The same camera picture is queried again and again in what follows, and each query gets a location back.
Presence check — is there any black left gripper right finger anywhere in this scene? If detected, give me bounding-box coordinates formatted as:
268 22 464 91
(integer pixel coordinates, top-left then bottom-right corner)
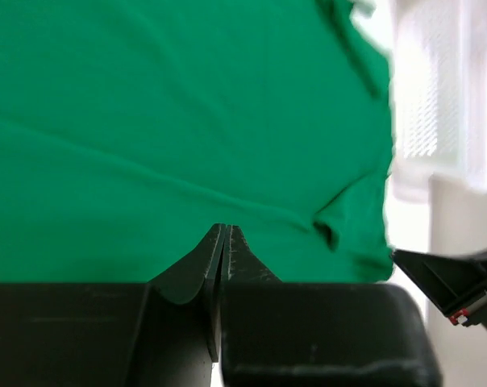
221 226 443 387

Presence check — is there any white plastic mesh basket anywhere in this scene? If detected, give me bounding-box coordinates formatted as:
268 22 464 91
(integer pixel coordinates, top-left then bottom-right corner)
391 1 487 202

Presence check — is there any green garment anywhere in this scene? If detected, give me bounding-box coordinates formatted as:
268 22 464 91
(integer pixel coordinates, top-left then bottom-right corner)
0 1 393 282

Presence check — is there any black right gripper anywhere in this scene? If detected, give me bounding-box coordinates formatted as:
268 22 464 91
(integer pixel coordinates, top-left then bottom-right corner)
392 249 487 330

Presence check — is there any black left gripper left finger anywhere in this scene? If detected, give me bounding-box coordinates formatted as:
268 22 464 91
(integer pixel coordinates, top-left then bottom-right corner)
0 224 227 386

